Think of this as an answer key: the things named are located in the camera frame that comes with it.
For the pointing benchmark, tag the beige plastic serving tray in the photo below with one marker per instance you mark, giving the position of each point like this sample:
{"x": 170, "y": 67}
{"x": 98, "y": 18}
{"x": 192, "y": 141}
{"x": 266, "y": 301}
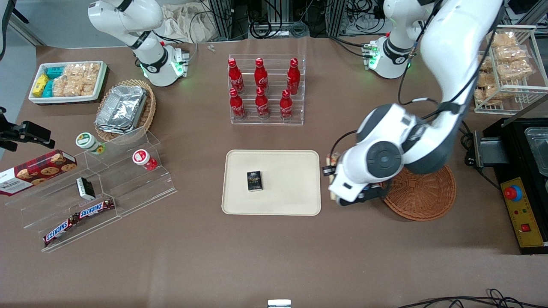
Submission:
{"x": 282, "y": 188}

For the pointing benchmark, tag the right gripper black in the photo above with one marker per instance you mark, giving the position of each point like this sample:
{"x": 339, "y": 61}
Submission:
{"x": 26, "y": 130}

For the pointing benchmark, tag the yellow control panel box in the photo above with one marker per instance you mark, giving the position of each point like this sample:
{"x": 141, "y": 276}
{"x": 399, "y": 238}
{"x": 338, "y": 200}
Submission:
{"x": 524, "y": 218}

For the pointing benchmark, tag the sandwich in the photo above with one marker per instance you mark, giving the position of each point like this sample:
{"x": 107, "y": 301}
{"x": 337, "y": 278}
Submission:
{"x": 332, "y": 160}

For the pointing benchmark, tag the red lid yogurt cup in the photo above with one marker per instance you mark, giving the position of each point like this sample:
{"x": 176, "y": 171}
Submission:
{"x": 140, "y": 157}

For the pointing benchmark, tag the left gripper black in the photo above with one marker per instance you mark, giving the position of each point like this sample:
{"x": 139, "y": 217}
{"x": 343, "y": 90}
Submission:
{"x": 327, "y": 170}

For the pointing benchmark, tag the Walkers red tartan cookie box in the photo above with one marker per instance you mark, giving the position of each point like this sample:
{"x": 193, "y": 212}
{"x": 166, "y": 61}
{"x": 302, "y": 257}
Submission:
{"x": 38, "y": 171}

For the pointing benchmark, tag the crumpled beige cloth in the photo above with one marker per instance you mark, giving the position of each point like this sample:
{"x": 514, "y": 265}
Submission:
{"x": 188, "y": 23}

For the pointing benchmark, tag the aluminium frame post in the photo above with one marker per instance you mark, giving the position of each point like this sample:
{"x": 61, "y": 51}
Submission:
{"x": 220, "y": 17}
{"x": 336, "y": 17}

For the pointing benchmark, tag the green lid yogurt cup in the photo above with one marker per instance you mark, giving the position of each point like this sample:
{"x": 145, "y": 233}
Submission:
{"x": 85, "y": 140}

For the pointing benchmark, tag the small black box gold print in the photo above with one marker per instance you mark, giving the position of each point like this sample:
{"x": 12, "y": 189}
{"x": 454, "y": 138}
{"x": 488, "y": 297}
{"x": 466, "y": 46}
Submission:
{"x": 255, "y": 182}

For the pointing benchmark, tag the clear acrylic bottle rack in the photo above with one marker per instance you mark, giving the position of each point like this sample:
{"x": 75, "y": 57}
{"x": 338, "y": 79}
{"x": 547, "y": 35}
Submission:
{"x": 274, "y": 122}

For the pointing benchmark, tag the yellow snack pack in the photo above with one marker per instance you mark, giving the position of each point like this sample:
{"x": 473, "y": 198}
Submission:
{"x": 40, "y": 85}

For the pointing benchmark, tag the clear rice cracker pack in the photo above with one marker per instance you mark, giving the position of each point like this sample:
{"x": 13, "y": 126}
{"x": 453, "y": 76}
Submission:
{"x": 516, "y": 69}
{"x": 485, "y": 64}
{"x": 75, "y": 79}
{"x": 92, "y": 79}
{"x": 487, "y": 95}
{"x": 60, "y": 85}
{"x": 510, "y": 54}
{"x": 503, "y": 39}
{"x": 486, "y": 79}

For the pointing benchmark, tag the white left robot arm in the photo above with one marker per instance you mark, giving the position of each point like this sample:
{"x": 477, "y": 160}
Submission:
{"x": 454, "y": 51}

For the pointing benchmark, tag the stacked aluminium foil containers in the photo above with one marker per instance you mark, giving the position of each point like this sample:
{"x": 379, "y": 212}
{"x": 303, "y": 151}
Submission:
{"x": 122, "y": 109}

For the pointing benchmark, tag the white rectangular plastic bin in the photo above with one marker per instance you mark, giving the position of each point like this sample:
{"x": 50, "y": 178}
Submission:
{"x": 64, "y": 100}

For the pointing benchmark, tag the round brown wicker basket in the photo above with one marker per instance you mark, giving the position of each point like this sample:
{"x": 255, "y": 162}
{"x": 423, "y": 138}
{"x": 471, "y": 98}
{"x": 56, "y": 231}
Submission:
{"x": 428, "y": 196}

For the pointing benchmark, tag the oval light wicker basket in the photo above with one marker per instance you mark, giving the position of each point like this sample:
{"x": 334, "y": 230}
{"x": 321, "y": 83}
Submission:
{"x": 150, "y": 107}

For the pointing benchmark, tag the red Coca-Cola bottle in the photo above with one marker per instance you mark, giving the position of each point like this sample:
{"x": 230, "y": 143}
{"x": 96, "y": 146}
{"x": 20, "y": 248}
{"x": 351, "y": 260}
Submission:
{"x": 293, "y": 77}
{"x": 261, "y": 105}
{"x": 235, "y": 77}
{"x": 236, "y": 106}
{"x": 261, "y": 76}
{"x": 286, "y": 107}

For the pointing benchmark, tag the black box machine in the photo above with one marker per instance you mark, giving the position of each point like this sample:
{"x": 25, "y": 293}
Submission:
{"x": 513, "y": 145}

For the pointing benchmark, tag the black stand leg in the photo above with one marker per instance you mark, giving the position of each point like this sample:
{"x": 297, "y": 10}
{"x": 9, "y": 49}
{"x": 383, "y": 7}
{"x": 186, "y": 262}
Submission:
{"x": 5, "y": 25}

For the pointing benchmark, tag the teal snack pack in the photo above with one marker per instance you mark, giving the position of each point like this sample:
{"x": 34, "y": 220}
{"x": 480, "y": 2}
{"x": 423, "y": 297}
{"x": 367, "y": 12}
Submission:
{"x": 55, "y": 72}
{"x": 48, "y": 88}

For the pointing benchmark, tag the clear acrylic stepped display stand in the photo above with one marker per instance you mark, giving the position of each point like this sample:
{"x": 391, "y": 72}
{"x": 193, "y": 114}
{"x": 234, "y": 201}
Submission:
{"x": 128, "y": 192}

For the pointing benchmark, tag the small black box white side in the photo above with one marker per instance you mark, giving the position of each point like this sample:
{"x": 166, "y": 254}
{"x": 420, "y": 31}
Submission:
{"x": 87, "y": 188}

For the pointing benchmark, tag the small silver white object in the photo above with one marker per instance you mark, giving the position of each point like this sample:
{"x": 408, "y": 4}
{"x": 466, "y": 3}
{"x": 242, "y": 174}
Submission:
{"x": 279, "y": 304}

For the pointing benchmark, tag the Snickers chocolate bar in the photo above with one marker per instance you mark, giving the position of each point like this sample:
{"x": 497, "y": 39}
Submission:
{"x": 60, "y": 231}
{"x": 96, "y": 208}

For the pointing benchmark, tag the red emergency stop button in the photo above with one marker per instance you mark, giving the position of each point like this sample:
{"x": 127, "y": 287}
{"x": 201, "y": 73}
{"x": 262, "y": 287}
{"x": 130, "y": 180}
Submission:
{"x": 513, "y": 193}

